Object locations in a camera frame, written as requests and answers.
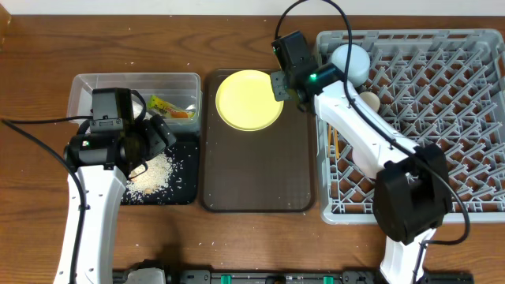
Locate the yellow snack wrapper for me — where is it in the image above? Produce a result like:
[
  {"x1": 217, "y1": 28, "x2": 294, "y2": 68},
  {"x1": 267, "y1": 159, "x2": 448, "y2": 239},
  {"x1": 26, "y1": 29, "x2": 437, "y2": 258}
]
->
[{"x1": 147, "y1": 95, "x2": 195, "y2": 119}]

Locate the pile of rice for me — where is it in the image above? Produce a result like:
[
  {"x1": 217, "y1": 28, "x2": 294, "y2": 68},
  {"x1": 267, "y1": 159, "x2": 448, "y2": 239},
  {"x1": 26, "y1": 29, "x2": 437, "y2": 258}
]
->
[{"x1": 122, "y1": 153, "x2": 184, "y2": 204}]

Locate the yellow plate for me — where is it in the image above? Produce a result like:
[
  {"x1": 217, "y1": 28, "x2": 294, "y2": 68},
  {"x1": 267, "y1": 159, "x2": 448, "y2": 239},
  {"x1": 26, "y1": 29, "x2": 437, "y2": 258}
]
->
[{"x1": 215, "y1": 69, "x2": 284, "y2": 132}]

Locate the light blue bowl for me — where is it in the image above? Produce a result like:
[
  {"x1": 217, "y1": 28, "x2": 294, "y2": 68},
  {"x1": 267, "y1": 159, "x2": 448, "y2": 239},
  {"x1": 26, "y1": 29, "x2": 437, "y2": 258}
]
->
[{"x1": 330, "y1": 44, "x2": 371, "y2": 88}]

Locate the wooden chopstick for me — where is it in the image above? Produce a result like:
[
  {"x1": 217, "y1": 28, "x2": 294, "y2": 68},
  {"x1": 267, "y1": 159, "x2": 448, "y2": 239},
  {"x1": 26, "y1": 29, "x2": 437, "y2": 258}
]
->
[
  {"x1": 327, "y1": 124, "x2": 332, "y2": 158},
  {"x1": 332, "y1": 127, "x2": 340, "y2": 161}
]

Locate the cream cup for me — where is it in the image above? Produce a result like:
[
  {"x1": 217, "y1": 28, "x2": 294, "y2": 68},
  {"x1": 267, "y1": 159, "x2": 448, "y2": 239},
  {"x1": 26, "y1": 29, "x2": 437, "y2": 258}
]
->
[{"x1": 359, "y1": 92, "x2": 381, "y2": 113}]

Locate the pink bowl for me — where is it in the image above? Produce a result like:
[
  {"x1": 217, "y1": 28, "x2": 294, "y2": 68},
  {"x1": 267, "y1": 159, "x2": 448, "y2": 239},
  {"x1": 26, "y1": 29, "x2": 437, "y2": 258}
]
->
[{"x1": 352, "y1": 148, "x2": 377, "y2": 179}]

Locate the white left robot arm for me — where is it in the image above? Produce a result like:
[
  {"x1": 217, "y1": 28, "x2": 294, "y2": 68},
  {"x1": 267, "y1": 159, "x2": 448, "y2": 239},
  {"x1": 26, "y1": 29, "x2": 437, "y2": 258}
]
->
[{"x1": 54, "y1": 115, "x2": 176, "y2": 283}]

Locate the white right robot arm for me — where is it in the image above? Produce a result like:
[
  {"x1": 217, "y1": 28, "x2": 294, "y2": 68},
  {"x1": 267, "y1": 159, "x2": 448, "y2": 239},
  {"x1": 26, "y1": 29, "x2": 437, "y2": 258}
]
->
[{"x1": 270, "y1": 63, "x2": 453, "y2": 283}]

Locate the clear plastic waste bin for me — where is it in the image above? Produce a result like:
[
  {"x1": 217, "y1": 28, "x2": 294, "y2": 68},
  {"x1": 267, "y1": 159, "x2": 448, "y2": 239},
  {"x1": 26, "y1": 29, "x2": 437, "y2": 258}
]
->
[{"x1": 67, "y1": 73, "x2": 202, "y2": 136}]

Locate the black waste tray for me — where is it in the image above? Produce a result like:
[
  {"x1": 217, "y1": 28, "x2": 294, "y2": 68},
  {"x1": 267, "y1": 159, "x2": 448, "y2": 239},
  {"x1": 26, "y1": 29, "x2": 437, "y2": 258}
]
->
[{"x1": 121, "y1": 134, "x2": 200, "y2": 205}]

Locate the grey dishwasher rack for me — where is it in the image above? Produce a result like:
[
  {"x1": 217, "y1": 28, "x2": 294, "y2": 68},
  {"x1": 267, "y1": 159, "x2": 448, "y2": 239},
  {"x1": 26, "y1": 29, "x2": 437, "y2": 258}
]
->
[{"x1": 315, "y1": 29, "x2": 504, "y2": 223}]

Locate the brown serving tray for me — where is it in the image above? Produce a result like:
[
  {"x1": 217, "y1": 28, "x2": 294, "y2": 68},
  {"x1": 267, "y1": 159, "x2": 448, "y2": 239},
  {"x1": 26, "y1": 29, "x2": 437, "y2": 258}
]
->
[{"x1": 199, "y1": 69, "x2": 317, "y2": 213}]

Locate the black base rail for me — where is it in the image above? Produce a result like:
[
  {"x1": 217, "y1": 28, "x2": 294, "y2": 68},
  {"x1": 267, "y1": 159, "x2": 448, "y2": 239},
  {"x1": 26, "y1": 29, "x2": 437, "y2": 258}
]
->
[{"x1": 112, "y1": 260, "x2": 474, "y2": 284}]

